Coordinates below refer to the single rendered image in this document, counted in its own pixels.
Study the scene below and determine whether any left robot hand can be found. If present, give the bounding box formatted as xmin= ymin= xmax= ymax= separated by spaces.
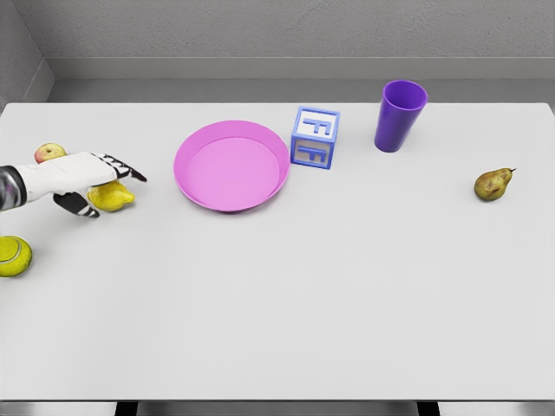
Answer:
xmin=46 ymin=152 xmax=148 ymax=219

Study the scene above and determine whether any yellow lemon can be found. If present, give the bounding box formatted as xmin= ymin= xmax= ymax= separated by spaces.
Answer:
xmin=87 ymin=180 xmax=136 ymax=213

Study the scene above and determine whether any pink plate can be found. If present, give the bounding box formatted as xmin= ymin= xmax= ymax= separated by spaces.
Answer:
xmin=173 ymin=120 xmax=291 ymax=214

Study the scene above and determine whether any red yellow apple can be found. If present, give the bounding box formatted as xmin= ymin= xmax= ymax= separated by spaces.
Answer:
xmin=34 ymin=143 xmax=68 ymax=166

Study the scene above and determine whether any yellow tennis ball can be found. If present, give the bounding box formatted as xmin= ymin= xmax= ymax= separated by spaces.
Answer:
xmin=0 ymin=235 xmax=34 ymax=279

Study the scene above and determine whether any blue letter F block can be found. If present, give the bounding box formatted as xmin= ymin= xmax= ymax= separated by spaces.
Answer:
xmin=290 ymin=106 xmax=342 ymax=171

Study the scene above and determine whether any purple cup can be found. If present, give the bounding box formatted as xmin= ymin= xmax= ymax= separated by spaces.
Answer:
xmin=374 ymin=79 xmax=429 ymax=153

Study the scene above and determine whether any brown green pear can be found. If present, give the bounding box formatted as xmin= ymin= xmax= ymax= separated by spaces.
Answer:
xmin=473 ymin=167 xmax=518 ymax=203

